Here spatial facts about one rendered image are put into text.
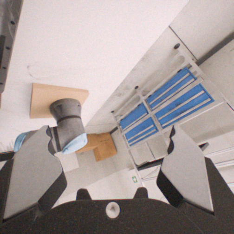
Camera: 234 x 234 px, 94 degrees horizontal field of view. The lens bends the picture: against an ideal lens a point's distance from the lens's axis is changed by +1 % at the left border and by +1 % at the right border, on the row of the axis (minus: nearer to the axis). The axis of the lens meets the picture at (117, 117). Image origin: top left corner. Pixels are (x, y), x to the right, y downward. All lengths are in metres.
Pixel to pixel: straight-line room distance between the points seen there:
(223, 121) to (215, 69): 0.88
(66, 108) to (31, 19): 0.32
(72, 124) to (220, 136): 2.38
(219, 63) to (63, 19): 2.48
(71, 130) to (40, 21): 0.36
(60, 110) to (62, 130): 0.10
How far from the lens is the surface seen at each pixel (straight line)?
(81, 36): 0.44
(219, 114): 2.53
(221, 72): 2.61
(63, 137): 0.52
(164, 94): 1.85
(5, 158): 1.87
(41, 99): 0.58
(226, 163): 1.74
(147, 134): 2.00
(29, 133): 0.55
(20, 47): 0.46
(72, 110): 0.57
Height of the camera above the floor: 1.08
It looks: 21 degrees down
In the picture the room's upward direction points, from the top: 157 degrees clockwise
